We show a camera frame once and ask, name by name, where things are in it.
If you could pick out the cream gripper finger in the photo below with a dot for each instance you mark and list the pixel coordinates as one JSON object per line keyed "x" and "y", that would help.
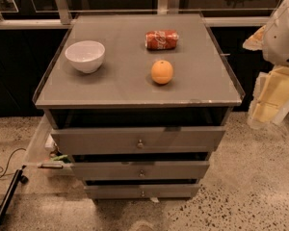
{"x": 255, "y": 41}
{"x": 270, "y": 103}

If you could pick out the grey bottom drawer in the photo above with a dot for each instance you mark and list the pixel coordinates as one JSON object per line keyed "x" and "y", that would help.
{"x": 142, "y": 191}

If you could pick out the grey drawer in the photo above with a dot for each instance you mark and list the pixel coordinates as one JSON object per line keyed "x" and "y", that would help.
{"x": 142, "y": 191}
{"x": 82, "y": 141}
{"x": 141, "y": 170}

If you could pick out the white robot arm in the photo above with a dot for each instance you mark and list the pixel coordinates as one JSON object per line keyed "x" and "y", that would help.
{"x": 276, "y": 37}

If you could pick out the grey middle drawer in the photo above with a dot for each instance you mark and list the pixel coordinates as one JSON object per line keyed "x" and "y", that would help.
{"x": 141, "y": 170}

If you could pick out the grey drawer cabinet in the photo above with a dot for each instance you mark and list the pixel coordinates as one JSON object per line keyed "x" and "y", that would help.
{"x": 121, "y": 93}

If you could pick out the grey top drawer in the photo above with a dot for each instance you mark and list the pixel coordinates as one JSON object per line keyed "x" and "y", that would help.
{"x": 82, "y": 141}

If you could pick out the red soda can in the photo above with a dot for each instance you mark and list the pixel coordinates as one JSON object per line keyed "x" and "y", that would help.
{"x": 161, "y": 39}

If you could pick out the orange fruit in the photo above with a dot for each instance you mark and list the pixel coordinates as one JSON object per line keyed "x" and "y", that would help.
{"x": 161, "y": 72}

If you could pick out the white ceramic bowl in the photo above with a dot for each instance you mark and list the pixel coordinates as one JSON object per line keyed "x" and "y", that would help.
{"x": 86, "y": 56}

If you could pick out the clear plastic storage bin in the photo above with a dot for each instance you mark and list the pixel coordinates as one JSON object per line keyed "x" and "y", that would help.
{"x": 38, "y": 152}

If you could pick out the black stand leg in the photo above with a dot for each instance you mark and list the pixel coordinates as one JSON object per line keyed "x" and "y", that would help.
{"x": 18, "y": 177}

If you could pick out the metal railing frame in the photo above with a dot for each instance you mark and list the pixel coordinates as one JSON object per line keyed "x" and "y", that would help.
{"x": 59, "y": 14}

